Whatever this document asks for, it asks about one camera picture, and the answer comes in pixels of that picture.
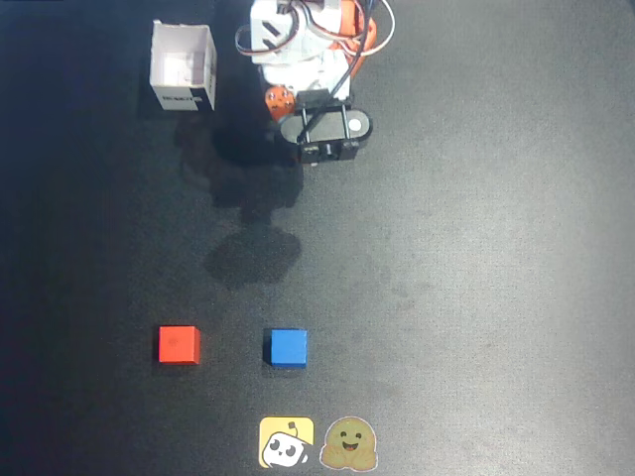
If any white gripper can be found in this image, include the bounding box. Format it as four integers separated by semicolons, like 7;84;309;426
260;47;358;123

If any red cube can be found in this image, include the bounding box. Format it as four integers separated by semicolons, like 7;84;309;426
158;324;201;366

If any orange robot base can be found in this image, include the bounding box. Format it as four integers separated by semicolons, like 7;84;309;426
346;19;379;78

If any blue cube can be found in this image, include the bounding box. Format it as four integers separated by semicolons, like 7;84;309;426
270;328;309;370

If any white cardboard box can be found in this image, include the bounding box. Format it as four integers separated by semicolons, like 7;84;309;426
150;19;218;113

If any yellow robot sticker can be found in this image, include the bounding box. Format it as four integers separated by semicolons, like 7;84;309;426
258;416;316;469

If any hugging face emoji sticker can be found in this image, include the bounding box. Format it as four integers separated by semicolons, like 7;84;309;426
318;416;379;471

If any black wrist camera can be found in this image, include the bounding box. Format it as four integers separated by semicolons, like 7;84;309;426
279;90;373;166

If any black camera cable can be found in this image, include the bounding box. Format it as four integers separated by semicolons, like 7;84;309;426
297;0;381;143

